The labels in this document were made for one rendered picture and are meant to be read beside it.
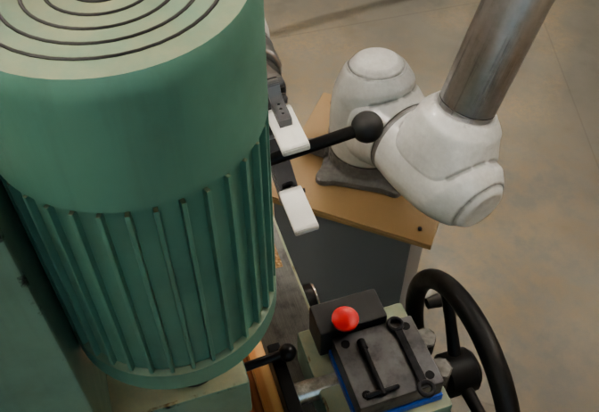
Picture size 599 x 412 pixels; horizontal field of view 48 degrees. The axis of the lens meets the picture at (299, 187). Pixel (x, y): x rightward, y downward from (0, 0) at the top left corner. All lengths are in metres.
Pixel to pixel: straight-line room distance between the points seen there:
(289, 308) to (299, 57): 1.95
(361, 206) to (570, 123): 1.40
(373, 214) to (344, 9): 1.78
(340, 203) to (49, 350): 0.95
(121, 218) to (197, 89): 0.10
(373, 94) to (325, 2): 1.86
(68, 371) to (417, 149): 0.79
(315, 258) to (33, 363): 1.07
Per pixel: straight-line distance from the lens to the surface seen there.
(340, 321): 0.75
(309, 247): 1.51
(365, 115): 0.72
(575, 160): 2.52
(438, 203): 1.18
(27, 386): 0.55
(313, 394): 0.79
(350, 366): 0.75
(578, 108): 2.73
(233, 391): 0.71
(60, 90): 0.34
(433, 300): 1.04
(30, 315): 0.48
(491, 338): 0.86
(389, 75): 1.26
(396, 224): 1.37
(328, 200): 1.39
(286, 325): 0.89
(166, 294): 0.46
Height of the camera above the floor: 1.67
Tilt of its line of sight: 48 degrees down
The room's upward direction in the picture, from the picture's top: straight up
